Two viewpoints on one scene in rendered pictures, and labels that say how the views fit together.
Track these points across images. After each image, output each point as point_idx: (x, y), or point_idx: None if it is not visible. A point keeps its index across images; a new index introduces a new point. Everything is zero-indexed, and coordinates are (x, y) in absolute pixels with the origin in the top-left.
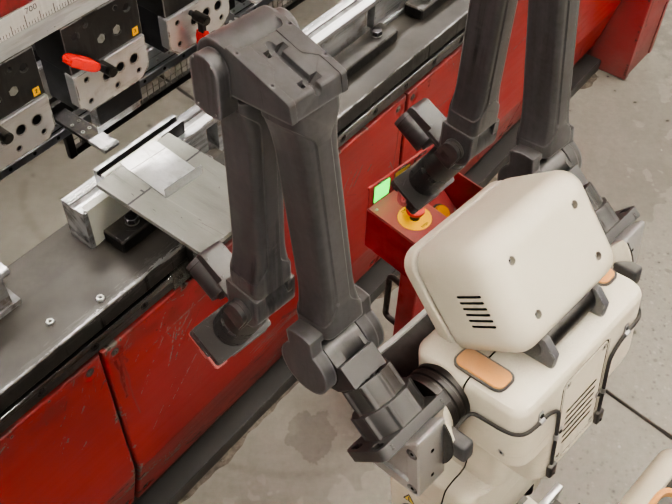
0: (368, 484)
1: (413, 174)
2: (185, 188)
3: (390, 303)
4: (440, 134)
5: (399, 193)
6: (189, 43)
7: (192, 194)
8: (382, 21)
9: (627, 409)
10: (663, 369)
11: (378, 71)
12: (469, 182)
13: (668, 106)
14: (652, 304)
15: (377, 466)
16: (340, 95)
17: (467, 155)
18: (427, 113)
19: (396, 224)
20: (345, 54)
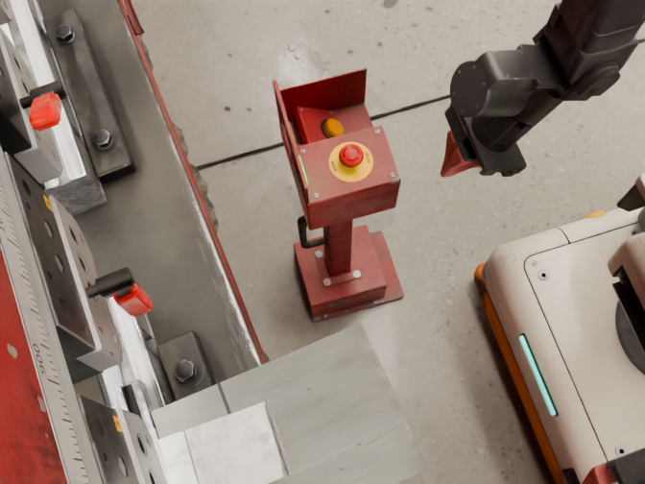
0: (409, 352)
1: (496, 140)
2: (285, 438)
3: (229, 226)
4: (545, 73)
5: (453, 169)
6: (111, 320)
7: (303, 433)
8: (38, 15)
9: (447, 99)
10: (426, 47)
11: (125, 70)
12: (341, 77)
13: None
14: (361, 11)
15: (395, 335)
16: (140, 137)
17: (622, 64)
18: (513, 67)
19: (350, 185)
20: (80, 92)
